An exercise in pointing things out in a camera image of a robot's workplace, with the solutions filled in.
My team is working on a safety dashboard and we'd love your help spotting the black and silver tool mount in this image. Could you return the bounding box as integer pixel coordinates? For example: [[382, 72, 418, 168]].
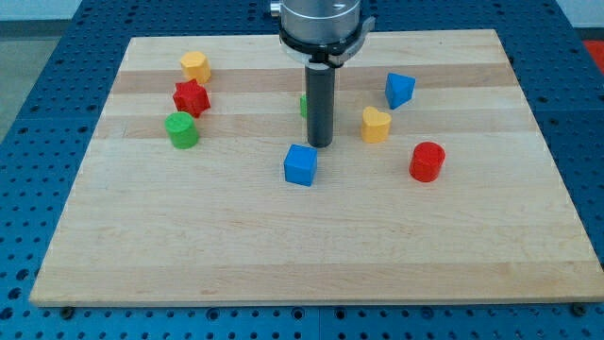
[[279, 16, 376, 68]]

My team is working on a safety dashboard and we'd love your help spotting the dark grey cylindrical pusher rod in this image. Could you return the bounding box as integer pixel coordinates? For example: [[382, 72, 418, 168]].
[[305, 67, 335, 148]]

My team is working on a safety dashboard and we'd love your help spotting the yellow heart block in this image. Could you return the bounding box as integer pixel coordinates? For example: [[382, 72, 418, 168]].
[[361, 107, 392, 144]]

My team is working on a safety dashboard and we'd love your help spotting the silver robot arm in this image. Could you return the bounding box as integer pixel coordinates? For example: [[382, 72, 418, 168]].
[[269, 0, 376, 147]]

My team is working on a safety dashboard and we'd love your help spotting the blue triangle block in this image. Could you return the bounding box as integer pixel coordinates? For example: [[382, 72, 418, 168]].
[[385, 73, 416, 110]]

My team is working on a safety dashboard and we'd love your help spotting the green block behind rod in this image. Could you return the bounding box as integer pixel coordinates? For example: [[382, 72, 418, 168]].
[[299, 94, 308, 118]]

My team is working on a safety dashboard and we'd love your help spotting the blue cube block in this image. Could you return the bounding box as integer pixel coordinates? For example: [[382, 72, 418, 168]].
[[284, 144, 317, 186]]

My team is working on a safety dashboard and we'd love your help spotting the yellow hexagon block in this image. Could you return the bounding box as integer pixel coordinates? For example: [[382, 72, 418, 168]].
[[180, 51, 211, 84]]

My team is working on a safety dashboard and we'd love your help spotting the red star block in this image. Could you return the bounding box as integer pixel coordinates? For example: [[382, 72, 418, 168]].
[[173, 79, 211, 118]]

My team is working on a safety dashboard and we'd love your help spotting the red cylinder block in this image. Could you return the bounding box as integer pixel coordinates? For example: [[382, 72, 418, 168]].
[[409, 142, 446, 182]]

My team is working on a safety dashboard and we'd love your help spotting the green cylinder block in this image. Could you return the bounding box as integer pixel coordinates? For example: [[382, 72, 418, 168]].
[[164, 111, 199, 149]]

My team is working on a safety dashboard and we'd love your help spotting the wooden board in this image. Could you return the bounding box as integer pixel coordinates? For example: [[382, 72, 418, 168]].
[[30, 29, 603, 307]]

